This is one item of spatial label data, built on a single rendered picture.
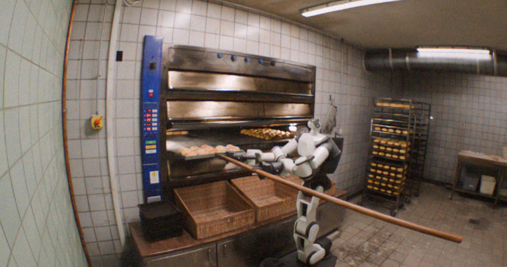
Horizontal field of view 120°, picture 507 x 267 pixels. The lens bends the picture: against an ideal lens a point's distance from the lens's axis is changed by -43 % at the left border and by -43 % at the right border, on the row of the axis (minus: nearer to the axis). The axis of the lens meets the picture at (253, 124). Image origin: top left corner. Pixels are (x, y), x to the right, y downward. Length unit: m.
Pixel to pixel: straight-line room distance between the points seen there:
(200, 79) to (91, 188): 1.34
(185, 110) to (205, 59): 0.49
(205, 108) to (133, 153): 0.75
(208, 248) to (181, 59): 1.57
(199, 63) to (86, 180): 1.41
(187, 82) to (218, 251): 1.44
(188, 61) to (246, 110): 0.76
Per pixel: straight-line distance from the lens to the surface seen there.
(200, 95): 2.25
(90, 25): 2.11
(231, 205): 2.47
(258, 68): 2.61
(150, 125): 2.08
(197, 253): 2.01
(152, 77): 2.07
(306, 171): 1.52
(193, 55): 2.26
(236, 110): 2.44
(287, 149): 2.10
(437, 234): 1.11
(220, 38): 2.39
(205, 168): 2.36
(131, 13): 2.16
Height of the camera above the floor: 1.66
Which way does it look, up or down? 6 degrees down
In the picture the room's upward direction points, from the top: 2 degrees clockwise
